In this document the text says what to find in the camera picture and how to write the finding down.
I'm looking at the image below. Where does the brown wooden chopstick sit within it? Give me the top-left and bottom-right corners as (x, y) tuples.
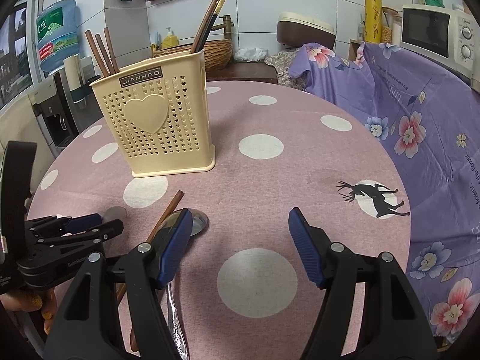
(115, 189), (186, 353)
(95, 33), (115, 75)

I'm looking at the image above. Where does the steel spoon wooden handle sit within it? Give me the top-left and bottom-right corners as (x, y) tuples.
(164, 208), (209, 359)

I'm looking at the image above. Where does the cream plastic utensil holder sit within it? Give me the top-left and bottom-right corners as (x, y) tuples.
(91, 51), (216, 177)

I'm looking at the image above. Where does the left hand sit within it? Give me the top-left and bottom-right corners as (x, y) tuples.
(1, 289), (58, 335)

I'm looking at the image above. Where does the water dispenser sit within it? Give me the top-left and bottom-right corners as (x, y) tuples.
(31, 68), (101, 158)

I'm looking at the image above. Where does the pink polka-dot tablecloth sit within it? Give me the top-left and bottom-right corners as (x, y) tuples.
(29, 81), (410, 359)

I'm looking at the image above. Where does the paper roll in holder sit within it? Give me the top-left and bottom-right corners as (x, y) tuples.
(64, 54), (84, 92)

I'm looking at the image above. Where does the purple floral cloth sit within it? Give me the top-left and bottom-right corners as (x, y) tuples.
(289, 43), (479, 342)

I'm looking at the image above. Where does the brown chopstick in holder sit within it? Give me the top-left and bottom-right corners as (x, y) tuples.
(85, 30), (109, 77)
(190, 0), (219, 54)
(103, 27), (120, 74)

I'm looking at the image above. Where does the blue water jug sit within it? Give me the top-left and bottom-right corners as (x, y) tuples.
(36, 0), (80, 74)

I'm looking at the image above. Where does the yellow soap bottle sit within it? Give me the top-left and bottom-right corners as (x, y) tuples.
(161, 27), (180, 49)

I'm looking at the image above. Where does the woven basket basin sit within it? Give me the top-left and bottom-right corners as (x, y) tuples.
(151, 39), (233, 72)

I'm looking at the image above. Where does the dark wooden side table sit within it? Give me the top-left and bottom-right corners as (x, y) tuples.
(207, 62), (278, 85)

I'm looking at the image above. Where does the brass faucet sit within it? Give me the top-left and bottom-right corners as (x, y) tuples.
(211, 15), (234, 39)

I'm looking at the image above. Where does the white microwave oven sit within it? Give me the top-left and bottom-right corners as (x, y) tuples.
(400, 4), (479, 83)

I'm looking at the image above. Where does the black chopstick in holder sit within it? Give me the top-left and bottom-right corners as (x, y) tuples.
(196, 0), (225, 53)

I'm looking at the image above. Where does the yellow roll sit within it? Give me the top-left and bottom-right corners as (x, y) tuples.
(364, 0), (382, 44)

